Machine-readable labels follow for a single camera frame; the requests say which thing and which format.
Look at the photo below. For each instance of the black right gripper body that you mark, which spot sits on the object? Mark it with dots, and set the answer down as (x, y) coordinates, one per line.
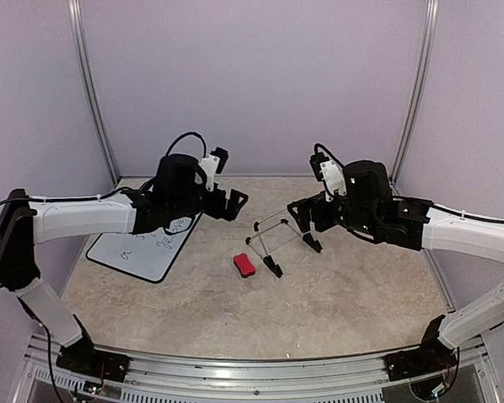
(358, 217)

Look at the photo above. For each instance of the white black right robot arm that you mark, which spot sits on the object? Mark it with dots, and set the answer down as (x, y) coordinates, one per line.
(469, 248)

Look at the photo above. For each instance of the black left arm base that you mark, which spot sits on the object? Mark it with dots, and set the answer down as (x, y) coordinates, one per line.
(82, 357)

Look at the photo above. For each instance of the aluminium front rail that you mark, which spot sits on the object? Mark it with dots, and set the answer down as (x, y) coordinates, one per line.
(153, 377)

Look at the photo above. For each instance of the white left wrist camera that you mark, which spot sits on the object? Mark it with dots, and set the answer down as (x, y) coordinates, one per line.
(213, 164)

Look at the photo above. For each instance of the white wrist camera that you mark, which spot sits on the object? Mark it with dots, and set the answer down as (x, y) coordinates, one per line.
(330, 174)
(213, 164)

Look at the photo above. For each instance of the aluminium right corner post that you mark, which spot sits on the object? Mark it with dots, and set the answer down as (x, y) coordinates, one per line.
(418, 87)

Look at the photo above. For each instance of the black wire easel stand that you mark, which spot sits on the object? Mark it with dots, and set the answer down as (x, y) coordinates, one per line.
(273, 233)

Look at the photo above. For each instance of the aluminium left corner post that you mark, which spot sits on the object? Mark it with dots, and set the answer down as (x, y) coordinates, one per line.
(83, 59)

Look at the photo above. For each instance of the white whiteboard black frame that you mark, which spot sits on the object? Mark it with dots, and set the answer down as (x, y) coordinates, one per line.
(147, 256)

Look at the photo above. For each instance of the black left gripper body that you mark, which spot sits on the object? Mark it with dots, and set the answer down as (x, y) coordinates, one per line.
(187, 205)

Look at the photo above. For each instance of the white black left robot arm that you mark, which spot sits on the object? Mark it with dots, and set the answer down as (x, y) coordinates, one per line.
(31, 225)

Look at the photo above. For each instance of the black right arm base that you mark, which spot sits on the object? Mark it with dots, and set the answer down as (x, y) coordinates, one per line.
(431, 355)

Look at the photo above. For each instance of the aluminium corner post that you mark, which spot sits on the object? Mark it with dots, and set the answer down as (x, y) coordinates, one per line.
(418, 87)
(83, 59)

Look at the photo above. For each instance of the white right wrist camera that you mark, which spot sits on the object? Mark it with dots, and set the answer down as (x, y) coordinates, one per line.
(330, 174)

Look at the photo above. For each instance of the red black whiteboard eraser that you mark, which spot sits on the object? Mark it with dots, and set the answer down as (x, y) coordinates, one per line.
(244, 265)

